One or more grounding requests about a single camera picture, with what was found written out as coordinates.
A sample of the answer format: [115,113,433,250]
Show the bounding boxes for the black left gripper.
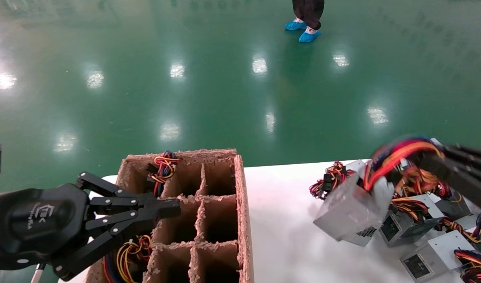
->
[0,172,182,282]

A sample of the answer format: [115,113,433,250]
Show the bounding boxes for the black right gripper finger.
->
[416,154,481,206]
[441,145,481,173]

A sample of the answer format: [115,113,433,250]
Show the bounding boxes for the brown cardboard divider box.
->
[85,148,253,283]

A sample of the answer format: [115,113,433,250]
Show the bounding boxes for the silver power supply with vent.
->
[309,160,357,200]

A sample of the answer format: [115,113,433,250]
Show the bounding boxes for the person legs dark trousers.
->
[291,0,325,31]

